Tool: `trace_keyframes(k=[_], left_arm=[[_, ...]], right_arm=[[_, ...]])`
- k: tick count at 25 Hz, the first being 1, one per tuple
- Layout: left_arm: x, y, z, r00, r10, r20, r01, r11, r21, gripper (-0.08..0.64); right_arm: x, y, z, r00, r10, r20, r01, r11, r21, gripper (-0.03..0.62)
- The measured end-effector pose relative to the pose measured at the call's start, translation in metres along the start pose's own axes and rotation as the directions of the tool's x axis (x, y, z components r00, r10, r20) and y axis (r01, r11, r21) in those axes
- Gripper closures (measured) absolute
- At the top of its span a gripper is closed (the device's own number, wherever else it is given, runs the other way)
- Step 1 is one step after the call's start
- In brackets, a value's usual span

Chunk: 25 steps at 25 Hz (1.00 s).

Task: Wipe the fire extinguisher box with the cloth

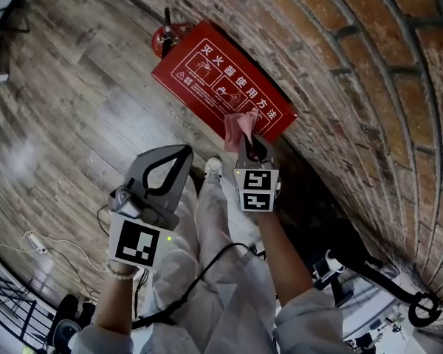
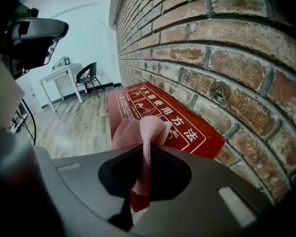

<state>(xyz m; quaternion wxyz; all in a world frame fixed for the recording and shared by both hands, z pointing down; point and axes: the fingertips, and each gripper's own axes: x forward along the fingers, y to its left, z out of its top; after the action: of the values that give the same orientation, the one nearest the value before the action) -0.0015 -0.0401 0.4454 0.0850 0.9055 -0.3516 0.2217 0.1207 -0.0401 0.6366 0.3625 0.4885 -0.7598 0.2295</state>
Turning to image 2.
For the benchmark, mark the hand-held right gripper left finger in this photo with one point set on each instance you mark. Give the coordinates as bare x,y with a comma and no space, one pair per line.
84,181

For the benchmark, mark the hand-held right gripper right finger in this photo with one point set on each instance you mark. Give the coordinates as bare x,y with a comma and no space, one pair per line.
202,206

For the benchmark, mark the pink cloth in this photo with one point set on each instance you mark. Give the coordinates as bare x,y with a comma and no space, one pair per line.
148,134

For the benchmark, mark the red fire extinguisher box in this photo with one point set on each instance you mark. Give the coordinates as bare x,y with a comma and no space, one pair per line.
148,105

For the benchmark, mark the black chair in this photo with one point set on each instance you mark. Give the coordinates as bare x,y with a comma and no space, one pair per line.
87,74

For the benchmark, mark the white table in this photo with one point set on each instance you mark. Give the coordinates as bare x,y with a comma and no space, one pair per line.
64,71

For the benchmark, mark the white microwave oven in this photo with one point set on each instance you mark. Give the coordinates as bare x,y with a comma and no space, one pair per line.
60,64

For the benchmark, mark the person's white shirt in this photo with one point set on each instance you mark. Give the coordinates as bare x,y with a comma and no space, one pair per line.
2,92

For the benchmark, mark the person's head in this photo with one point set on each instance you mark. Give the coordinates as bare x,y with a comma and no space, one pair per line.
37,54

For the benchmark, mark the grey head-worn camera headset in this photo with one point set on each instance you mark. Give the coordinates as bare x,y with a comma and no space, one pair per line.
37,28

